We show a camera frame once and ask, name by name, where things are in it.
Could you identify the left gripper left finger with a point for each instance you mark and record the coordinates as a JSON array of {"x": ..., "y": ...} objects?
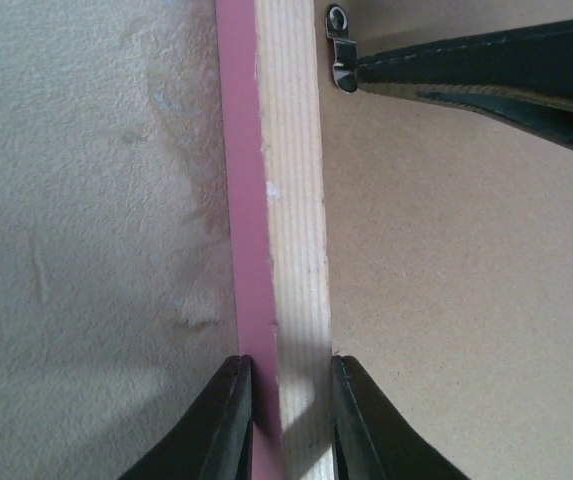
[{"x": 213, "y": 439}]

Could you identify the pink picture frame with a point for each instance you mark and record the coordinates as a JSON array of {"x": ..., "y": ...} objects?
[{"x": 274, "y": 167}]

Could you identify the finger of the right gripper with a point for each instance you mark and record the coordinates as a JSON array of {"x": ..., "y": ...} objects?
[{"x": 522, "y": 77}]

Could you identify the brown cardboard backing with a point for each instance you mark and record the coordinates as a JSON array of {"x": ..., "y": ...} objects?
[{"x": 450, "y": 246}]

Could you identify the metal frame turn clip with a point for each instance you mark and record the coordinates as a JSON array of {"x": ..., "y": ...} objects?
[{"x": 344, "y": 49}]

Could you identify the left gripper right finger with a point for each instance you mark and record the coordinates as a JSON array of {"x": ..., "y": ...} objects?
[{"x": 372, "y": 440}]

